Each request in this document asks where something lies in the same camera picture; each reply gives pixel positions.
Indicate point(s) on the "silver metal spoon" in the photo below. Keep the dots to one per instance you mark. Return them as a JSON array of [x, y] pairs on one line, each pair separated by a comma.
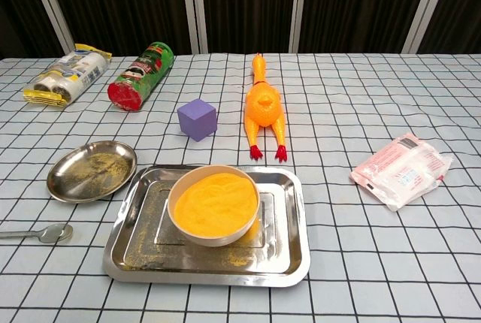
[[56, 233]]

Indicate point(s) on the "beige round bowl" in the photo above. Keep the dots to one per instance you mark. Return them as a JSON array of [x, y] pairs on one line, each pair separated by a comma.
[[210, 240]]

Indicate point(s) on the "rectangular steel tray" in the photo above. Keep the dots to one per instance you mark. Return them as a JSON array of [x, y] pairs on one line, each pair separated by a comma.
[[278, 263]]

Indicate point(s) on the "white grid-patterned tablecloth table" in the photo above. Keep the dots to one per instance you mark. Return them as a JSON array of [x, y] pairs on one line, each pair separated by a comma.
[[376, 263]]

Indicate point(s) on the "orange rubber chicken toy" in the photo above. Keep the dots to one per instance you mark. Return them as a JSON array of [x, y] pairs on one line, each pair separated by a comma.
[[263, 105]]

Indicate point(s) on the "purple foam cube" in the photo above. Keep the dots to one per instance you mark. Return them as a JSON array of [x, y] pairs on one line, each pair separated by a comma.
[[197, 120]]

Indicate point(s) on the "yellow powder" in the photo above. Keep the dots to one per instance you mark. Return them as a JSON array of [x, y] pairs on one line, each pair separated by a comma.
[[214, 206]]

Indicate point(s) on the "green Pringles can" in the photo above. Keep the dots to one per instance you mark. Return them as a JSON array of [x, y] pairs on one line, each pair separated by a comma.
[[143, 75]]

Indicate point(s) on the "round steel plate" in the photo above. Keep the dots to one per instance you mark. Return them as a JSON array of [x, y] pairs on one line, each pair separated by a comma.
[[90, 172]]

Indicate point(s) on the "pink white plastic packet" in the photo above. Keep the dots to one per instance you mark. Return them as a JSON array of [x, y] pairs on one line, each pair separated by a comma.
[[398, 172]]

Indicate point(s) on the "yellow white roll package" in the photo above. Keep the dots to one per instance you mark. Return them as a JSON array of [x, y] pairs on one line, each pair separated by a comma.
[[71, 71]]

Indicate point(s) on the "white screen frame post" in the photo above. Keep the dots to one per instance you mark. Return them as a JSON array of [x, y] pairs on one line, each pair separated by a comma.
[[53, 3], [199, 7], [424, 7], [300, 0]]

